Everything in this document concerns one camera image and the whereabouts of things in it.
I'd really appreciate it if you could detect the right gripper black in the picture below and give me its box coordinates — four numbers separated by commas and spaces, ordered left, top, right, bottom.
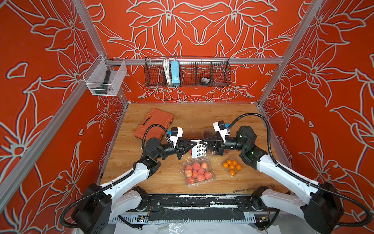
203, 132, 249, 157

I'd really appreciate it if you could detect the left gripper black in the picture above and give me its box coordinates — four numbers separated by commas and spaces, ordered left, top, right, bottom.
154, 138, 196, 162

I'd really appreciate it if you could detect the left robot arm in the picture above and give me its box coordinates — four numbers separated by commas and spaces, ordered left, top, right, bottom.
59, 124, 197, 234

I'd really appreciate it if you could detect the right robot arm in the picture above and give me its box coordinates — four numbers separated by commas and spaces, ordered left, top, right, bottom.
200, 113, 373, 234

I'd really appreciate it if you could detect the grape clamshell box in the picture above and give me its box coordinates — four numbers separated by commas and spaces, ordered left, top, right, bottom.
202, 127, 217, 139

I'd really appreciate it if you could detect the large peach clamshell box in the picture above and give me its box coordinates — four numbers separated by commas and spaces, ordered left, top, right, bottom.
182, 157, 215, 186

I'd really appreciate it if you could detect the orange plastic tool case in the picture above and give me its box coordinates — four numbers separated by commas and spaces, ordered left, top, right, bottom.
133, 108, 174, 141

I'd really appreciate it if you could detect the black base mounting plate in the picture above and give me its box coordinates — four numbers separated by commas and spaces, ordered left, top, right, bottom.
121, 194, 276, 225

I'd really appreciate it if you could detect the light blue box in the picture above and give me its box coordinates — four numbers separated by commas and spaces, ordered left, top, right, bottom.
170, 60, 180, 85

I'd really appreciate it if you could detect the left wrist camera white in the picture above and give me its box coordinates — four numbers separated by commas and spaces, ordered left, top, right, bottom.
166, 127, 183, 148

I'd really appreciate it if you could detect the black wire wall basket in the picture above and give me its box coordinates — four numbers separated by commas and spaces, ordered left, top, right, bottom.
144, 56, 232, 87

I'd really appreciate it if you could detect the white coiled cable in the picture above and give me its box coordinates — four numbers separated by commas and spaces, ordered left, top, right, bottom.
162, 58, 172, 85

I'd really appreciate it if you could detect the clear acrylic wall bin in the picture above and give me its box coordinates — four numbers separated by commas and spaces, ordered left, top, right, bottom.
83, 55, 127, 97

